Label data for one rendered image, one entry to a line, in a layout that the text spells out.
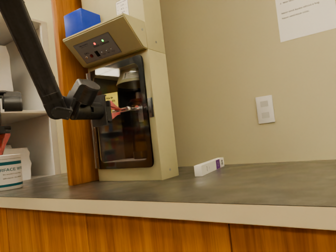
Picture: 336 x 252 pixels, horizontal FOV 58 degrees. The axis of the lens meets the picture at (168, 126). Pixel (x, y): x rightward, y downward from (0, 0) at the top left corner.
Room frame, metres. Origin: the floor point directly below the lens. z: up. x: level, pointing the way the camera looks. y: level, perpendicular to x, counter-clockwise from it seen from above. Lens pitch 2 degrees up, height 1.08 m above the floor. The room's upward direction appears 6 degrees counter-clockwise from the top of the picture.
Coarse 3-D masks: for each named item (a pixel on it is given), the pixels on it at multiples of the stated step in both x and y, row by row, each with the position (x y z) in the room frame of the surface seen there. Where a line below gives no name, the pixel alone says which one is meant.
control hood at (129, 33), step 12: (96, 24) 1.06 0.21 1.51; (108, 24) 1.03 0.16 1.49; (120, 24) 1.02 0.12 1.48; (132, 24) 1.02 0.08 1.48; (144, 24) 1.08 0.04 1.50; (72, 36) 1.13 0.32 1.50; (84, 36) 1.11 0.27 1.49; (120, 36) 1.06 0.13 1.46; (132, 36) 1.04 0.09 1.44; (144, 36) 1.07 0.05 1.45; (72, 48) 1.18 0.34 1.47; (120, 48) 1.10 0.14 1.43; (132, 48) 1.08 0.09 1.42; (144, 48) 1.08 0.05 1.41; (96, 60) 1.18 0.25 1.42; (108, 60) 1.18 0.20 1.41
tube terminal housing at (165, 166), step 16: (96, 0) 1.21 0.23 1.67; (112, 0) 1.16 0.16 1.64; (128, 0) 1.12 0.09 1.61; (144, 0) 1.09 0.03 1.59; (112, 16) 1.17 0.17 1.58; (144, 16) 1.08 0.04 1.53; (160, 16) 1.17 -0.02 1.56; (160, 32) 1.16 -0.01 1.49; (160, 48) 1.15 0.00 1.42; (144, 64) 1.09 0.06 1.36; (160, 64) 1.14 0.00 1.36; (160, 80) 1.13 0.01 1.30; (160, 96) 1.12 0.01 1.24; (160, 112) 1.11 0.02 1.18; (160, 128) 1.10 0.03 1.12; (160, 144) 1.09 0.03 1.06; (160, 160) 1.08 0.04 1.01; (176, 160) 1.17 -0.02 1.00; (112, 176) 1.22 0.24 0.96; (128, 176) 1.17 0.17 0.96; (144, 176) 1.12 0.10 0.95; (160, 176) 1.08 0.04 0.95
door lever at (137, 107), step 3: (135, 105) 1.09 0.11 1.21; (120, 108) 1.07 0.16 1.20; (123, 108) 1.06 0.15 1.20; (126, 108) 1.04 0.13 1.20; (129, 108) 1.04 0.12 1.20; (132, 108) 1.06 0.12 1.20; (135, 108) 1.07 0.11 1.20; (138, 108) 1.08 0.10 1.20; (114, 111) 1.09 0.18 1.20; (117, 111) 1.08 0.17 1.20; (120, 111) 1.07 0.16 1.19; (123, 111) 1.06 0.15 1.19; (126, 111) 1.06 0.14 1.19; (135, 111) 1.09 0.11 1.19; (138, 111) 1.08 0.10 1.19
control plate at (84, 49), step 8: (88, 40) 1.12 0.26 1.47; (96, 40) 1.10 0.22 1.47; (104, 40) 1.09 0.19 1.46; (112, 40) 1.08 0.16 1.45; (80, 48) 1.16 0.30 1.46; (88, 48) 1.15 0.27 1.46; (96, 48) 1.13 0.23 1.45; (104, 48) 1.12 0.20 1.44; (112, 48) 1.11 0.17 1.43; (88, 56) 1.18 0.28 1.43; (96, 56) 1.17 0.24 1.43; (104, 56) 1.15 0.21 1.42
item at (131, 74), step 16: (112, 64) 1.15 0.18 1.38; (128, 64) 1.10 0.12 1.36; (96, 80) 1.21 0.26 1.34; (112, 80) 1.15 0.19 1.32; (128, 80) 1.10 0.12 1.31; (144, 80) 1.06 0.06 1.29; (128, 96) 1.11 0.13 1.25; (144, 96) 1.06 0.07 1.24; (128, 112) 1.11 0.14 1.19; (144, 112) 1.06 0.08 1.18; (96, 128) 1.23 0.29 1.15; (112, 128) 1.17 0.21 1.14; (128, 128) 1.12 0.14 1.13; (144, 128) 1.07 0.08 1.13; (112, 144) 1.18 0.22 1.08; (128, 144) 1.12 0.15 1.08; (144, 144) 1.07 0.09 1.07; (112, 160) 1.18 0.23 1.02; (128, 160) 1.13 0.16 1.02; (144, 160) 1.08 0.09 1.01
